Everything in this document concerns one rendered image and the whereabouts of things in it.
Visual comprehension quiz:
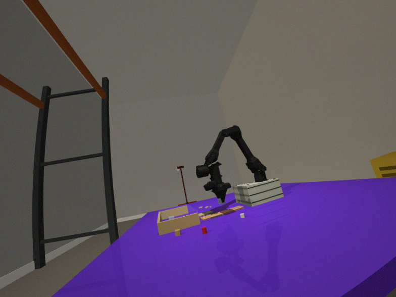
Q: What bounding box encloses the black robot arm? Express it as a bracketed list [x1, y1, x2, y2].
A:
[196, 126, 267, 191]

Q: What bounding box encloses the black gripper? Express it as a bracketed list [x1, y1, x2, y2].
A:
[210, 174, 231, 203]

